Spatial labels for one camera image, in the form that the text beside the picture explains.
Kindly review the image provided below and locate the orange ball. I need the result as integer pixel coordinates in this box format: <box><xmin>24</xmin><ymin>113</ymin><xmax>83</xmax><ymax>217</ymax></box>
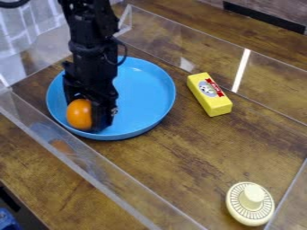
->
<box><xmin>65</xmin><ymin>99</ymin><xmax>92</xmax><ymax>130</ymax></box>

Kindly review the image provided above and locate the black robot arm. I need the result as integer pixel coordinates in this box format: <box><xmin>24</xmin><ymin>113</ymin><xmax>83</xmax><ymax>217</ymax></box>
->
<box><xmin>57</xmin><ymin>0</ymin><xmax>119</xmax><ymax>132</ymax></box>

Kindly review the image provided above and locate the blue round tray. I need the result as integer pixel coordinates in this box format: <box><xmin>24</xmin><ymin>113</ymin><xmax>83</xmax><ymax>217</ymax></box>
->
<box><xmin>45</xmin><ymin>57</ymin><xmax>176</xmax><ymax>141</ymax></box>

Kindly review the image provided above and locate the clear acrylic enclosure wall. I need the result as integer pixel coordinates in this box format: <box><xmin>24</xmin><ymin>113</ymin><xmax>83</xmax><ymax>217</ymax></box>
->
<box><xmin>0</xmin><ymin>0</ymin><xmax>307</xmax><ymax>230</ymax></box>

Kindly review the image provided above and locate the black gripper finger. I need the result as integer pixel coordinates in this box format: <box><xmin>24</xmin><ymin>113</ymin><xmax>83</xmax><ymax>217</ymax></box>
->
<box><xmin>63</xmin><ymin>79</ymin><xmax>85</xmax><ymax>104</ymax></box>
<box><xmin>91</xmin><ymin>98</ymin><xmax>117</xmax><ymax>133</ymax></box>

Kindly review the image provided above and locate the black cable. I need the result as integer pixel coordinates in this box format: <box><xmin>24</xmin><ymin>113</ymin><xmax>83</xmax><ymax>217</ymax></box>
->
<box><xmin>104</xmin><ymin>35</ymin><xmax>128</xmax><ymax>66</ymax></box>

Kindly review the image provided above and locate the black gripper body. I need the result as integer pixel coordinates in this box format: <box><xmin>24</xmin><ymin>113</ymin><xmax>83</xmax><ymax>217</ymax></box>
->
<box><xmin>63</xmin><ymin>40</ymin><xmax>119</xmax><ymax>101</ymax></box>

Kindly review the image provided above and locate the blue object at corner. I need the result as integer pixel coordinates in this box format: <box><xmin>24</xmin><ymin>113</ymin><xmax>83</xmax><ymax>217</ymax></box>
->
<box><xmin>0</xmin><ymin>208</ymin><xmax>20</xmax><ymax>230</ymax></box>

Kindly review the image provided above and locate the cream round lid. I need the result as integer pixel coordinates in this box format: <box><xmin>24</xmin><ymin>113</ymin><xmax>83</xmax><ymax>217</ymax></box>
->
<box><xmin>226</xmin><ymin>181</ymin><xmax>275</xmax><ymax>226</ymax></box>

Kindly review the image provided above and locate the yellow butter box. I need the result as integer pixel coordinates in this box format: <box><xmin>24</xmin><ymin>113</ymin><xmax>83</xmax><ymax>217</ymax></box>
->
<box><xmin>187</xmin><ymin>73</ymin><xmax>232</xmax><ymax>117</ymax></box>

